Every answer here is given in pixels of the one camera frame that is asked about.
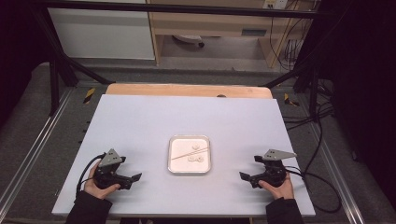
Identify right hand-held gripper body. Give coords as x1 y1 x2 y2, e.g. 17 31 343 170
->
248 148 297 189

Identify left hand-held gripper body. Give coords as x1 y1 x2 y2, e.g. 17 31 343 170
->
92 148 134 190

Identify white enamel tray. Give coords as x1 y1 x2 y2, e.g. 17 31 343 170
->
167 134 212 175

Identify wooden skewer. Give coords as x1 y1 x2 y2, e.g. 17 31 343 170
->
170 147 210 161

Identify person's right hand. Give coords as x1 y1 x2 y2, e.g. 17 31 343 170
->
258 173 295 201

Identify person's left hand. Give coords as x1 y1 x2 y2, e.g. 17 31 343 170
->
83 161 121 201

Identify yellow black striped tape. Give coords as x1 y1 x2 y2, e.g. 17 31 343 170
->
82 87 96 105
283 92 301 107

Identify wooden table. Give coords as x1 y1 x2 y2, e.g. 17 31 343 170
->
105 82 275 100

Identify white cabinet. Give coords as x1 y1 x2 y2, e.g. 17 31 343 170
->
48 7 156 61

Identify black curtain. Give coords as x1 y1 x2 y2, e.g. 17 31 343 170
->
0 0 42 127
317 0 396 202

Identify grey chair base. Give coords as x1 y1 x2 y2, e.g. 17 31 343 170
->
172 34 206 49

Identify wooden desk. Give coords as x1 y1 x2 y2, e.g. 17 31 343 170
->
146 0 316 68

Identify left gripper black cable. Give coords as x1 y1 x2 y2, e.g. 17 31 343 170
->
76 152 107 198

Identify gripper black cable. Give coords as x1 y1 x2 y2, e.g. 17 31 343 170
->
284 165 343 215
76 152 107 198

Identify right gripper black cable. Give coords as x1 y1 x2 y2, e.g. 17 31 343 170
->
284 165 343 215

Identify aluminium rail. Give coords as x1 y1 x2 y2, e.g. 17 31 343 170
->
0 88 75 213
305 123 366 224

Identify black floor cables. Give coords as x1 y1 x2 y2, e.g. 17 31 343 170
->
281 79 336 133

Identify hanging black cables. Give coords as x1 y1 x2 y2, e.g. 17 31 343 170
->
268 8 313 72

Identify white wall socket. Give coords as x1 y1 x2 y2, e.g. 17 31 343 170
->
262 0 290 10

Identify black metal frame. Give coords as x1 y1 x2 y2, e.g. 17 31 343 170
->
30 0 332 118

